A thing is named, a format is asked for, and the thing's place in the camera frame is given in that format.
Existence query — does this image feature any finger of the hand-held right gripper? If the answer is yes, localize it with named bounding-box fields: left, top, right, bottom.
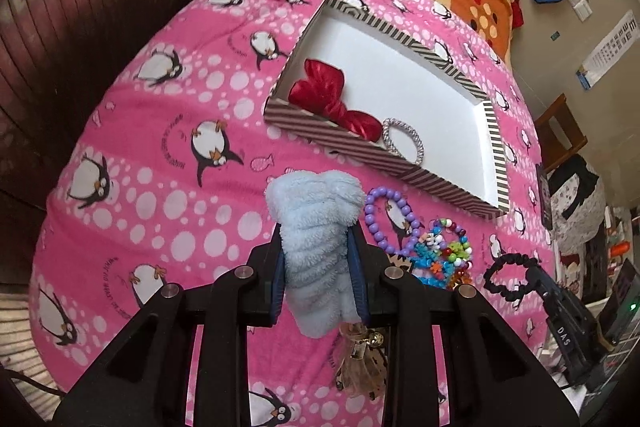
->
left=522, top=264, right=562, bottom=308

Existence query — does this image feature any blue bead bracelet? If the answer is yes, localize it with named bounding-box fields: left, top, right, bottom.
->
left=417, top=271, right=451, bottom=290

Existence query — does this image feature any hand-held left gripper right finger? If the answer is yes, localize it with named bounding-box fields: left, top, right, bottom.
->
left=345, top=226, right=581, bottom=427

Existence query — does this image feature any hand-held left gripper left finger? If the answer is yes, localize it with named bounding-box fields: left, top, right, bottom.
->
left=52, top=224, right=288, bottom=427

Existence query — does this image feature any wooden chair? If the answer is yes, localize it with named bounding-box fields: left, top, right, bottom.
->
left=534, top=93, right=588, bottom=175

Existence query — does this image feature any black scrunchie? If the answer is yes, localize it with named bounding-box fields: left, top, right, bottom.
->
left=482, top=253, right=543, bottom=307

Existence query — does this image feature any turquoise chunky bead bracelet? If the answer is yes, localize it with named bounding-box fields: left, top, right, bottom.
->
left=411, top=232, right=448, bottom=272

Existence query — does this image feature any pink penguin blanket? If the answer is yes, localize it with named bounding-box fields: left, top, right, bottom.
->
left=27, top=0, right=561, bottom=427

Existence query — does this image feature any red bow hair clip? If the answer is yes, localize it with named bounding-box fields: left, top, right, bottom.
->
left=287, top=58, right=383, bottom=141

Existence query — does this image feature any light blue fluffy scrunchie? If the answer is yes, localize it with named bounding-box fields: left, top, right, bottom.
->
left=264, top=170, right=366, bottom=339

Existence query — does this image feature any white wall switch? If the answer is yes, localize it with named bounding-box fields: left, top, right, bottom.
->
left=567, top=0, right=593, bottom=22

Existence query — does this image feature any orange bead bracelet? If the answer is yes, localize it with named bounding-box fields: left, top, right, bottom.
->
left=447, top=271, right=476, bottom=292

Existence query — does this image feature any multicolour bead bracelet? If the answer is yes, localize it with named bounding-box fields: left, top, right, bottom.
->
left=430, top=218, right=473, bottom=278

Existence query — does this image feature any purple bead bracelet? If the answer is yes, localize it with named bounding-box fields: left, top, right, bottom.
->
left=364, top=187, right=424, bottom=257

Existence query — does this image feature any striped cardboard box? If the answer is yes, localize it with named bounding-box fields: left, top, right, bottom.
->
left=263, top=0, right=511, bottom=221

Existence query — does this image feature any white black garment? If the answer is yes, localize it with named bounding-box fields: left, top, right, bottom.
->
left=546, top=154, right=608, bottom=258

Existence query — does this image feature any wall calendar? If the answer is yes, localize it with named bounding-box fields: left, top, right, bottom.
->
left=575, top=11, right=640, bottom=92

